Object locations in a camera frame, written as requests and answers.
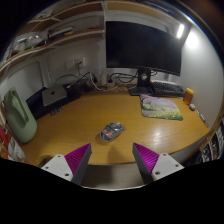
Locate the white charger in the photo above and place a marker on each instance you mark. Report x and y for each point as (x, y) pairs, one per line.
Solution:
(103, 79)

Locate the orange container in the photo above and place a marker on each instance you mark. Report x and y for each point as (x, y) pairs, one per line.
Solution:
(188, 96)

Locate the transparent computer mouse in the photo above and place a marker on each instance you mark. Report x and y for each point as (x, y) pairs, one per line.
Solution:
(112, 130)

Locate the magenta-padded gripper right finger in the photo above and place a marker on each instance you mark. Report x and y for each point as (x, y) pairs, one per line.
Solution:
(147, 159)

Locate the white light bar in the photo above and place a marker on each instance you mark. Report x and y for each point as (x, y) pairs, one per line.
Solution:
(180, 30)

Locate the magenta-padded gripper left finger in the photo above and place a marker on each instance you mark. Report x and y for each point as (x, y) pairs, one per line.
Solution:
(77, 159)

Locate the white wall socket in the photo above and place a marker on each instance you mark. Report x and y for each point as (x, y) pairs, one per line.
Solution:
(75, 62)

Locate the black computer monitor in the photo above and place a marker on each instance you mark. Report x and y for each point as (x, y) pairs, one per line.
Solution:
(140, 46)

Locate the sage green plastic container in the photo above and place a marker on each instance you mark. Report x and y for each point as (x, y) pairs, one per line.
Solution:
(23, 125)

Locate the silver mini computer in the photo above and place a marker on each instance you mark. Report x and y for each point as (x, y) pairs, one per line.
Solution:
(54, 95)

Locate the black keyboard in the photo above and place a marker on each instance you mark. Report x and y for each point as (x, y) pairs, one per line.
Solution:
(167, 88)

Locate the small grey object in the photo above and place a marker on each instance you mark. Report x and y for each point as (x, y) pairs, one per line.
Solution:
(192, 107)

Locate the landscape print mouse pad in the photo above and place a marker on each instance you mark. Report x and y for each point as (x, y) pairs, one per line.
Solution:
(160, 107)

